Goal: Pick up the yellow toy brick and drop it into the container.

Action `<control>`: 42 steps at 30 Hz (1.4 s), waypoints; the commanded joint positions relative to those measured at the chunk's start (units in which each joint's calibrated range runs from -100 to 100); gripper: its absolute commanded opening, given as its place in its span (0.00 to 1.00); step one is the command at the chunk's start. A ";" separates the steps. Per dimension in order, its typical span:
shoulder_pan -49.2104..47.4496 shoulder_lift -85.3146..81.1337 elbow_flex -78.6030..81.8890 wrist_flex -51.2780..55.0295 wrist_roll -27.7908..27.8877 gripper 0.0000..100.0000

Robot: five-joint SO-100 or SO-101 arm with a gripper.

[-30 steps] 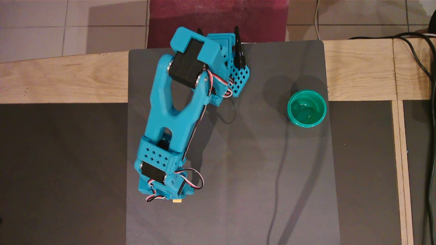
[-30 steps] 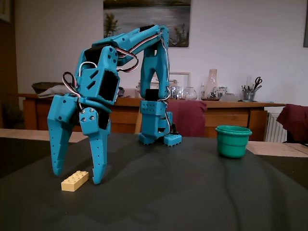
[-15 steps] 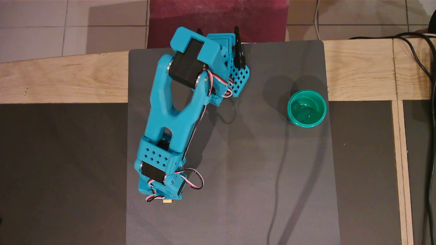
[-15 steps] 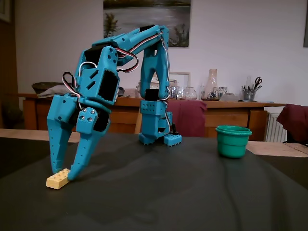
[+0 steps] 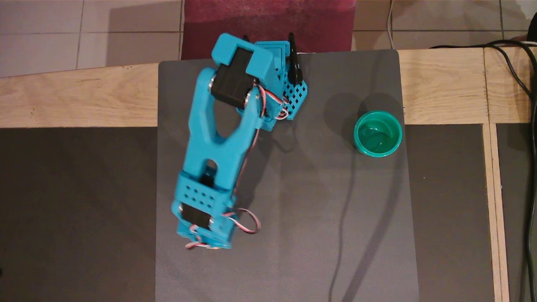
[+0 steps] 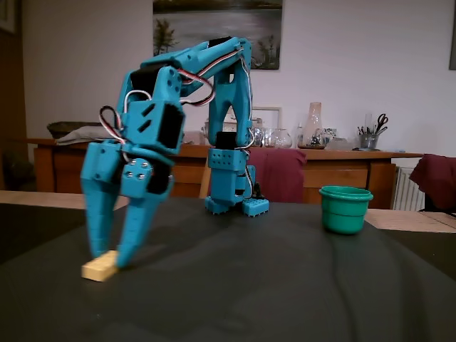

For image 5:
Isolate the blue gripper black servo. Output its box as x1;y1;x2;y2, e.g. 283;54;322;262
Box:
171;201;234;250

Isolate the blue lattice robot base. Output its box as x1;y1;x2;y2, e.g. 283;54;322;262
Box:
255;40;308;121

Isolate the large grey table mat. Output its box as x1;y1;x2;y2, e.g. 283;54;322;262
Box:
155;49;420;302

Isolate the dark inset table mat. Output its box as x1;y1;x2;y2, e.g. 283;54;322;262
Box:
0;127;159;302
404;123;497;302
496;122;537;302

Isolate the green plastic cup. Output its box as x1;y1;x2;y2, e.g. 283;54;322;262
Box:
353;110;403;159

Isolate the black table clamp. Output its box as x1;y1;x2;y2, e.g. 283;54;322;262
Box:
288;32;304;85

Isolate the dark red rug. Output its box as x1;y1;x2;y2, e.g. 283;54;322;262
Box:
181;0;357;60

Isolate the short red white servo cable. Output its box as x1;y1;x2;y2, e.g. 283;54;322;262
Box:
185;224;211;250

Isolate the looped red white servo cable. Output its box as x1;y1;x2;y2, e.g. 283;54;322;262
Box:
222;207;262;235

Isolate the thin white cable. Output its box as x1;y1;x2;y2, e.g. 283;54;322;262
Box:
386;0;398;49

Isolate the thick black power cable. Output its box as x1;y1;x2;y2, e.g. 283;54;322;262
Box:
429;39;537;302

